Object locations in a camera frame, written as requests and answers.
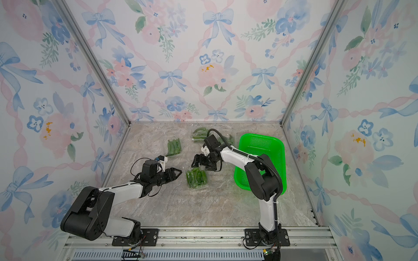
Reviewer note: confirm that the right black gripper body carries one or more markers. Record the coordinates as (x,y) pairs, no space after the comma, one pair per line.
(211,162)

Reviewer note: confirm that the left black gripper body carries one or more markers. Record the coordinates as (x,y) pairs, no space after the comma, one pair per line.
(159,179)

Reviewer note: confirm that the clear pepper container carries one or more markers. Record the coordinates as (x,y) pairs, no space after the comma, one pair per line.
(199,134)
(196,178)
(229,138)
(174,147)

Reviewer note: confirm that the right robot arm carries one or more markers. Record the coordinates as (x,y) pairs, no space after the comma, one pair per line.
(263,178)

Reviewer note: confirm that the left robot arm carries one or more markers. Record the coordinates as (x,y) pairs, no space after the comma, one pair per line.
(89,217)

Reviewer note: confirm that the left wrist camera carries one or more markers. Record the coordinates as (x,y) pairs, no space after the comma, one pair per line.
(162,160)

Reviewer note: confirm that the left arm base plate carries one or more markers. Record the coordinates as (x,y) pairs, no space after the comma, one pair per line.
(139,237)

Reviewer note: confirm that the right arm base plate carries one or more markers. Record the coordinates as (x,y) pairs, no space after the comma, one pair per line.
(259,237)

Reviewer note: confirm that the aluminium front rail frame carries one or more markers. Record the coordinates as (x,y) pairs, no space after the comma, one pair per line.
(208,244)

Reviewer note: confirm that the left aluminium corner post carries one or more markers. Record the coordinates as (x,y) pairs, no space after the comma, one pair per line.
(74,28)

